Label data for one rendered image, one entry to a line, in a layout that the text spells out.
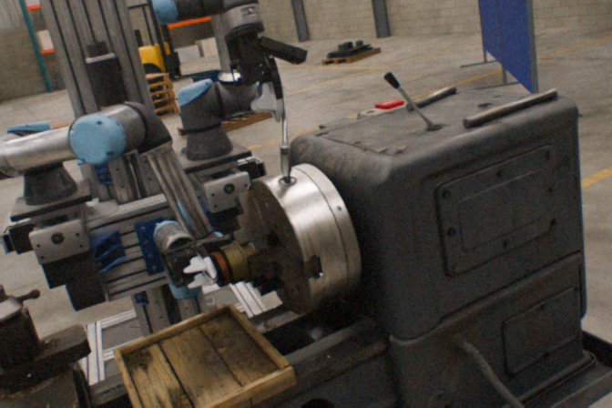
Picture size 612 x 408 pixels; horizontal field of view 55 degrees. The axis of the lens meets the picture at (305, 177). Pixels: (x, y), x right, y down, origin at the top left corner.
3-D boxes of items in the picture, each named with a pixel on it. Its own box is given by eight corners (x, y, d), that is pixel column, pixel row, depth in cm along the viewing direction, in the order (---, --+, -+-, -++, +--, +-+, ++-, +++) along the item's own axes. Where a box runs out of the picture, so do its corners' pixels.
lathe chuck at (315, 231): (283, 252, 154) (273, 146, 138) (349, 327, 130) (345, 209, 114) (252, 265, 150) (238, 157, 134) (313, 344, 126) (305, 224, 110)
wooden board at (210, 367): (235, 314, 149) (231, 300, 148) (297, 384, 118) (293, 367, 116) (117, 364, 137) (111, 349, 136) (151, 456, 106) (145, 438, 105)
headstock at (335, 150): (465, 205, 188) (451, 85, 177) (597, 248, 146) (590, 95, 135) (302, 271, 165) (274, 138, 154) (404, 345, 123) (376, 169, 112)
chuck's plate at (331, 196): (295, 248, 155) (286, 142, 139) (362, 321, 131) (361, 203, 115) (283, 252, 154) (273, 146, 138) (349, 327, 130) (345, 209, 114)
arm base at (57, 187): (27, 197, 183) (17, 167, 180) (77, 183, 187) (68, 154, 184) (24, 209, 169) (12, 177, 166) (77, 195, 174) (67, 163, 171)
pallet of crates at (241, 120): (247, 114, 923) (236, 64, 900) (276, 116, 859) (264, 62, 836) (178, 135, 859) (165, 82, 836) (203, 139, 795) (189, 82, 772)
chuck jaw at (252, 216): (279, 232, 134) (259, 185, 136) (284, 227, 130) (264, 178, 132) (234, 249, 130) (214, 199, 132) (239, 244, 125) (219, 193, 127)
